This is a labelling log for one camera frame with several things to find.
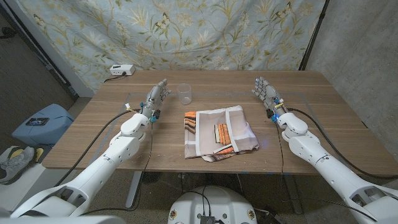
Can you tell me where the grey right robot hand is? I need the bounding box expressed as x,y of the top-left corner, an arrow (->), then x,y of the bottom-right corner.
251,76 -> 287,121

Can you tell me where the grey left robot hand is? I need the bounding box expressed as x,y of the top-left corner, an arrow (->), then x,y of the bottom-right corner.
139,78 -> 172,121

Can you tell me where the beige orange patterned cloth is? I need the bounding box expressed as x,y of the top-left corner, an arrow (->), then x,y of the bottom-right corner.
183,105 -> 260,162

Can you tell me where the white left shoulder housing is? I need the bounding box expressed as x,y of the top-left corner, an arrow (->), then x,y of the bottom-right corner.
0,215 -> 127,224

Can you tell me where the clear plastic cup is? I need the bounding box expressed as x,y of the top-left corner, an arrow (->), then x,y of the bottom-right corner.
177,83 -> 193,106

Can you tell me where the floral printed backdrop cloth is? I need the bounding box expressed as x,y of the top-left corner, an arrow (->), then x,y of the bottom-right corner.
15,0 -> 327,94

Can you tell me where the white power box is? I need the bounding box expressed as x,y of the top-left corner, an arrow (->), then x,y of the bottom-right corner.
109,63 -> 136,77

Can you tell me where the black backdrop stand pole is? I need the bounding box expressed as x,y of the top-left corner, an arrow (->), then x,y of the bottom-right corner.
298,0 -> 330,71

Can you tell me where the black round ribbed object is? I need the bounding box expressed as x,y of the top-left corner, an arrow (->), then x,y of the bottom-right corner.
141,171 -> 162,184

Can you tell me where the grey metal table leg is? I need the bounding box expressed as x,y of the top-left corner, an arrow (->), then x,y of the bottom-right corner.
126,171 -> 144,208
284,174 -> 304,215

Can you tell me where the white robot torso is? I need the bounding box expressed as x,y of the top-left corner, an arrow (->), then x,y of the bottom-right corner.
167,185 -> 258,224

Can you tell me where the black power adapter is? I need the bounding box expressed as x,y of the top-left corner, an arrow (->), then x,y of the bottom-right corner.
257,210 -> 282,224

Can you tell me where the grey sneaker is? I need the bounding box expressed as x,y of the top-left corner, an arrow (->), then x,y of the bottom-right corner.
0,146 -> 35,184

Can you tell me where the black power box cable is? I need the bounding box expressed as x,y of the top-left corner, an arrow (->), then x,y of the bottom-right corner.
104,73 -> 127,83

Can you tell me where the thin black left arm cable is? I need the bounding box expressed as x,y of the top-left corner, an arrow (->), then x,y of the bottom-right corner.
82,120 -> 155,216

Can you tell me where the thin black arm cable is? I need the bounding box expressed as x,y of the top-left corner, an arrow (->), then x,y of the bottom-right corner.
82,120 -> 155,216
274,120 -> 379,222

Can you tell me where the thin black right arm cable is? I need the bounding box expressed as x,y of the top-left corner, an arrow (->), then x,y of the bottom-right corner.
274,120 -> 379,222

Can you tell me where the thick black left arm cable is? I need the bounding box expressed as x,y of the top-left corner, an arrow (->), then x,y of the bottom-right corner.
54,108 -> 142,187

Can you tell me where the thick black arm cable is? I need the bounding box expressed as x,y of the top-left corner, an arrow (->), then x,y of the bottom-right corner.
286,107 -> 398,180
54,108 -> 142,187

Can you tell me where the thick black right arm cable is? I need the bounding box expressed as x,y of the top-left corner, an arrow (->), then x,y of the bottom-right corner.
286,107 -> 398,180

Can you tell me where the black torso cable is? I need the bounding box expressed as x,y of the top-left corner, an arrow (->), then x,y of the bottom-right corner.
183,185 -> 213,218

